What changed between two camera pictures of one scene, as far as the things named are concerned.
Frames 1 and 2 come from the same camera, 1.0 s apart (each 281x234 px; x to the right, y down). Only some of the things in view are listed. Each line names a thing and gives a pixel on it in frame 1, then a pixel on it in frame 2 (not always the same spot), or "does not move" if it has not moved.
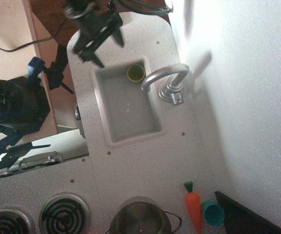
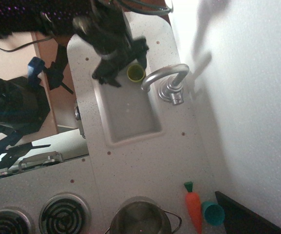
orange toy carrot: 194,206 does not move
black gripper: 95,26 -> 108,68
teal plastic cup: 213,213 does not move
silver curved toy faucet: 171,89 does not move
